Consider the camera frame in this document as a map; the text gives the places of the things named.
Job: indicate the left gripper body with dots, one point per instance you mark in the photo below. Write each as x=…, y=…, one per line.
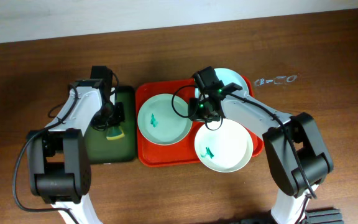
x=114, y=116

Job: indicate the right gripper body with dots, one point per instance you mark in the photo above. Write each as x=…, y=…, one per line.
x=204, y=114

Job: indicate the yellow green scrub sponge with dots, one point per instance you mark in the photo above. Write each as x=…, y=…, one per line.
x=114, y=133

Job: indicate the pale blue plate top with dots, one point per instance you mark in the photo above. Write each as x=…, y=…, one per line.
x=228, y=76

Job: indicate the pale green plate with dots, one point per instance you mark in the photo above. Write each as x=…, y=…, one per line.
x=159, y=123

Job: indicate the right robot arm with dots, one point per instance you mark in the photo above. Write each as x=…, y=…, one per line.
x=298, y=158

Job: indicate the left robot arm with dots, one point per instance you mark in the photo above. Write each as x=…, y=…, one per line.
x=58, y=162

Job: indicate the dark green rectangular tray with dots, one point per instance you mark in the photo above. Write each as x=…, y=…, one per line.
x=103, y=151

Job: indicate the white plate bottom right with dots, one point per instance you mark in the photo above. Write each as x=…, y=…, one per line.
x=226, y=149

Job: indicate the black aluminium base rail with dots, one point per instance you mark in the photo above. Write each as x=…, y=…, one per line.
x=327, y=216

